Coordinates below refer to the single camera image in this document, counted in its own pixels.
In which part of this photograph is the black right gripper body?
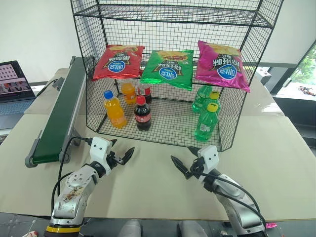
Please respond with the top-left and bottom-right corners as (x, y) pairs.
(190, 158), (206, 179)

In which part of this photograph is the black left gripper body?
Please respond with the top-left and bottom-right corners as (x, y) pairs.
(107, 151), (123, 170)

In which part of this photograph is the green conveyor belt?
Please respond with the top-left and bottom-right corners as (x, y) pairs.
(24, 56), (96, 168)

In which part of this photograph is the orange soda bottle blue cap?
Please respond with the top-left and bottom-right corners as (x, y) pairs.
(103, 90), (128, 129)

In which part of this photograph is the green soda bottle yellow cap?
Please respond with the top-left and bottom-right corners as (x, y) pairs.
(198, 90), (221, 112)
(194, 102), (220, 143)

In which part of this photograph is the cola bottle red cap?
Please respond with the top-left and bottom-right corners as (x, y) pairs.
(133, 95), (153, 132)
(137, 82), (153, 104)

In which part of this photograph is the red chip bag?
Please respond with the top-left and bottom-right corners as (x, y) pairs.
(92, 44), (145, 81)

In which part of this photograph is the green chip bag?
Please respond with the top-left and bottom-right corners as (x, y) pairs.
(140, 49), (195, 91)

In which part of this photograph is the magenta chip bag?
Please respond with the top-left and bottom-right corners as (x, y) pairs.
(195, 40), (251, 93)

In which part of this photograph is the black low cabinet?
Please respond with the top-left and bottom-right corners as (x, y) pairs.
(255, 64), (298, 94)

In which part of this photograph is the open laptop computer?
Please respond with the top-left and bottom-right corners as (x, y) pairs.
(0, 60), (37, 130)

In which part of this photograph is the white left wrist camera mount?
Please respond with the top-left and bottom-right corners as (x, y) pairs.
(89, 137), (112, 174)

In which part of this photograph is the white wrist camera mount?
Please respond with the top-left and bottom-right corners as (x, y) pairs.
(89, 137), (112, 174)
(197, 145), (220, 173)

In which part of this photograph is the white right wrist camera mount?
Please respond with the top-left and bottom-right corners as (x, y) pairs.
(197, 145), (220, 173)

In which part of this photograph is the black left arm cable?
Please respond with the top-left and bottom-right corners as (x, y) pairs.
(51, 136), (93, 210)

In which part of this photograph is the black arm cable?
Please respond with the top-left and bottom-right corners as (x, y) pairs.
(197, 172), (267, 224)
(51, 136), (93, 210)

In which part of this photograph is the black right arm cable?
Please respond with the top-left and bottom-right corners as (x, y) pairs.
(197, 172), (267, 224)

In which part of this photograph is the black wire mesh rack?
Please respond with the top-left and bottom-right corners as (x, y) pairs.
(70, 0), (284, 152)

